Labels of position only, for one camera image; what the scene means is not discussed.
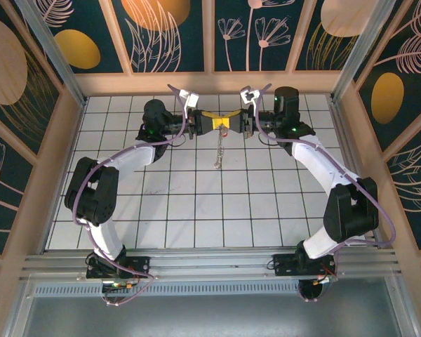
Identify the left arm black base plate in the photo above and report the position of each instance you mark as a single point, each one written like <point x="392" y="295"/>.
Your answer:
<point x="140" y="263"/>

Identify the grey metal panel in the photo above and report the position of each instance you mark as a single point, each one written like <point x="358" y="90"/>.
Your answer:
<point x="210" y="316"/>

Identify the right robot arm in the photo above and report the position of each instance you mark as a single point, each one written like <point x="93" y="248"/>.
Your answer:
<point x="351" y="214"/>

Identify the wristband keyring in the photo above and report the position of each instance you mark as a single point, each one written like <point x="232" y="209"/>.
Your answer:
<point x="219" y="154"/>

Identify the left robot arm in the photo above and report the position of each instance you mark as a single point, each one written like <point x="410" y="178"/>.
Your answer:
<point x="91" y="200"/>

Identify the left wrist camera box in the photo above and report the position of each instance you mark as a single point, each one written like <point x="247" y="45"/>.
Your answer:
<point x="189" y="99"/>

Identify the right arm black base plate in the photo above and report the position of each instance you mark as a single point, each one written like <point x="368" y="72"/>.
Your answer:
<point x="284" y="265"/>

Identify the side aluminium rail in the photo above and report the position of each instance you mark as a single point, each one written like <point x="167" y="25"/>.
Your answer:
<point x="347" y="154"/>

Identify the aluminium corner post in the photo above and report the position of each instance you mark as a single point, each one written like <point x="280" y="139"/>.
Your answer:
<point x="52" y="52"/>
<point x="361" y="45"/>

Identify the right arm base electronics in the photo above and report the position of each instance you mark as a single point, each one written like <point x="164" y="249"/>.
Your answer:
<point x="315" y="288"/>

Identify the long aluminium mounting rail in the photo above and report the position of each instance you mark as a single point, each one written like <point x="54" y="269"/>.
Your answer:
<point x="210" y="261"/>

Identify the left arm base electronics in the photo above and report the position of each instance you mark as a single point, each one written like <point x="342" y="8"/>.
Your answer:
<point x="117" y="285"/>

